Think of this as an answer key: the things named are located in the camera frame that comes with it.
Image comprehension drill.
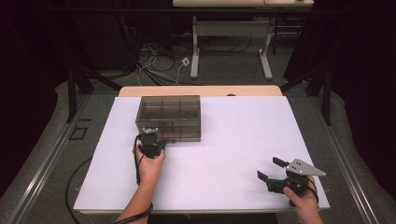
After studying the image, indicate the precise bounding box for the hand-held gripper cable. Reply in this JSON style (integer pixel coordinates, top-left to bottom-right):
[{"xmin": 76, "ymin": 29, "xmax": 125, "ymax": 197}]
[
  {"xmin": 113, "ymin": 134, "xmax": 154, "ymax": 224},
  {"xmin": 307, "ymin": 176, "xmax": 319, "ymax": 203}
]

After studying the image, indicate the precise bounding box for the person's left hand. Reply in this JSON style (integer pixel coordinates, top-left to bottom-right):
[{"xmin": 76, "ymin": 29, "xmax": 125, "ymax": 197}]
[{"xmin": 133, "ymin": 146, "xmax": 167, "ymax": 187}]

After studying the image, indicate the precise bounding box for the right hand-held gripper cable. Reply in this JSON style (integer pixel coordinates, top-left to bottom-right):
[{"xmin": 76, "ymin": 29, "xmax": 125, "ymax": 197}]
[{"xmin": 307, "ymin": 176, "xmax": 319, "ymax": 203}]

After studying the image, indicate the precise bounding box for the left hand-held gripper cable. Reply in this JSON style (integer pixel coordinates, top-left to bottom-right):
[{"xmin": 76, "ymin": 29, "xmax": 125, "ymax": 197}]
[{"xmin": 113, "ymin": 134, "xmax": 154, "ymax": 224}]

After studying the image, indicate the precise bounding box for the white-framed desk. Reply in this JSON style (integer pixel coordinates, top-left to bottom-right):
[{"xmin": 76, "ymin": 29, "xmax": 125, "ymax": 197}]
[{"xmin": 172, "ymin": 0, "xmax": 316, "ymax": 81}]

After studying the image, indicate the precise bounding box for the aluminium floor rail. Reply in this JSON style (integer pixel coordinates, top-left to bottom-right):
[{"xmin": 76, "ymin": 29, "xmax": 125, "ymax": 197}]
[
  {"xmin": 310, "ymin": 95, "xmax": 380, "ymax": 224},
  {"xmin": 8, "ymin": 94, "xmax": 92, "ymax": 224}
]

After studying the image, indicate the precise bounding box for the white paper sheet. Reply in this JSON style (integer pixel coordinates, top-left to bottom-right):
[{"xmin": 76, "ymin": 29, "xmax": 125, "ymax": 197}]
[{"xmin": 73, "ymin": 95, "xmax": 332, "ymax": 212}]

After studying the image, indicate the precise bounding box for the smoky transparent drawer box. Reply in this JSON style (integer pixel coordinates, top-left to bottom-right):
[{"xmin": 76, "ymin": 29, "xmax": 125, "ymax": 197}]
[{"xmin": 134, "ymin": 94, "xmax": 203, "ymax": 140}]

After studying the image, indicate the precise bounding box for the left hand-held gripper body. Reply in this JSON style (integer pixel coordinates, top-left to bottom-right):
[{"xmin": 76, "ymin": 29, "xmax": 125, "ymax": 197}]
[{"xmin": 136, "ymin": 126, "xmax": 163, "ymax": 160}]

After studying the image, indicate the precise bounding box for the black metal stand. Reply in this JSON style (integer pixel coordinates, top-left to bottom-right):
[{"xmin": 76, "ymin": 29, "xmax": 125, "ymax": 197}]
[
  {"xmin": 65, "ymin": 15, "xmax": 123, "ymax": 124},
  {"xmin": 279, "ymin": 60, "xmax": 333, "ymax": 126}
]

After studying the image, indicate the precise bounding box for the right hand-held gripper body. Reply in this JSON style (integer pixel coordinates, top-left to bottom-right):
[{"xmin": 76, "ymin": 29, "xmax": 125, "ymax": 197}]
[{"xmin": 265, "ymin": 158, "xmax": 327, "ymax": 195}]

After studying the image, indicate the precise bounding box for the dark curtain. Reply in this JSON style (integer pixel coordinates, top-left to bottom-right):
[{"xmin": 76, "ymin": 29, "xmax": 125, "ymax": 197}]
[
  {"xmin": 0, "ymin": 0, "xmax": 74, "ymax": 198},
  {"xmin": 283, "ymin": 0, "xmax": 396, "ymax": 201}
]

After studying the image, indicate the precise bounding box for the black floor cable loop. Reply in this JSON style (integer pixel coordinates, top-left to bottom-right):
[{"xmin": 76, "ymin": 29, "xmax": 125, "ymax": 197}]
[{"xmin": 64, "ymin": 157, "xmax": 93, "ymax": 224}]

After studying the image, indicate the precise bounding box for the person's right hand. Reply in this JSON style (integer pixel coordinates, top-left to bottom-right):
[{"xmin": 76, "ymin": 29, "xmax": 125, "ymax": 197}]
[{"xmin": 282, "ymin": 175, "xmax": 320, "ymax": 216}]

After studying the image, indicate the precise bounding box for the tangle of floor cables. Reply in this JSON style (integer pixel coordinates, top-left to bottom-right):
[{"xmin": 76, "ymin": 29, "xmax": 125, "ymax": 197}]
[{"xmin": 132, "ymin": 29, "xmax": 195, "ymax": 87}]

